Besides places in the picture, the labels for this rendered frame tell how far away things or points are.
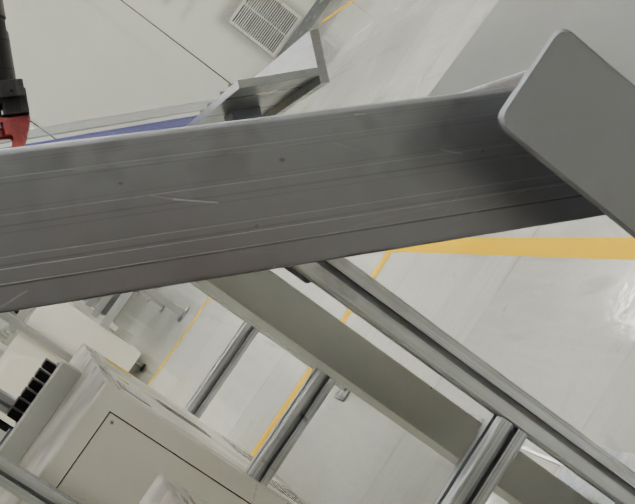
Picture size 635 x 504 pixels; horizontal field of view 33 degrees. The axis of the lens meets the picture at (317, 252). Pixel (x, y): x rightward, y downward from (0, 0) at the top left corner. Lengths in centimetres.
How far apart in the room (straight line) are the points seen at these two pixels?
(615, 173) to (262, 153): 14
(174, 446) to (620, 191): 154
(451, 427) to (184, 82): 738
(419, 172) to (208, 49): 833
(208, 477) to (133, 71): 689
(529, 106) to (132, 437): 155
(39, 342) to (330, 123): 499
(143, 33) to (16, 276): 831
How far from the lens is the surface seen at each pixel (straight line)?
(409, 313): 120
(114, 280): 42
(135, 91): 864
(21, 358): 545
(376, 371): 141
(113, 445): 191
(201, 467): 194
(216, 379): 264
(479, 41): 123
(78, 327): 545
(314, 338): 138
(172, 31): 875
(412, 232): 45
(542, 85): 43
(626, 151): 44
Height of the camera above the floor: 88
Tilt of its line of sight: 13 degrees down
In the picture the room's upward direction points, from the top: 54 degrees counter-clockwise
